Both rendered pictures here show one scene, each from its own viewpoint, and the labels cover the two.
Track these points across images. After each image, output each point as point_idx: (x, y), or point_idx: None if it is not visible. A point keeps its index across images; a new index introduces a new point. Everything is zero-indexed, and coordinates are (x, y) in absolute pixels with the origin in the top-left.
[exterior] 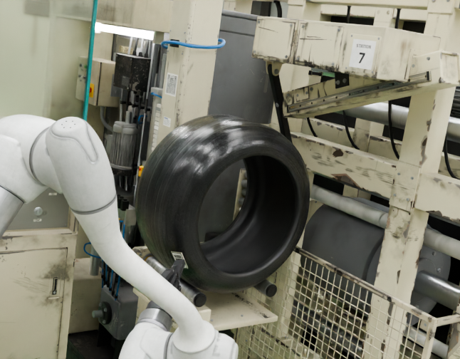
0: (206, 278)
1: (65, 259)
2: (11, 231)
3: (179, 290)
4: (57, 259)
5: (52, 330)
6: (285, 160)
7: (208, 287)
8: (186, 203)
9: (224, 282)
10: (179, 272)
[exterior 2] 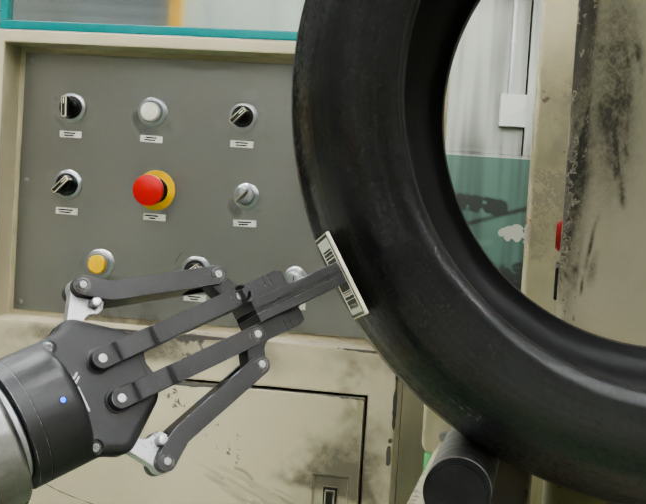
0: (478, 383)
1: (360, 434)
2: (223, 330)
3: (249, 376)
4: (333, 429)
5: None
6: None
7: (516, 444)
8: (339, 3)
9: (583, 424)
10: (265, 295)
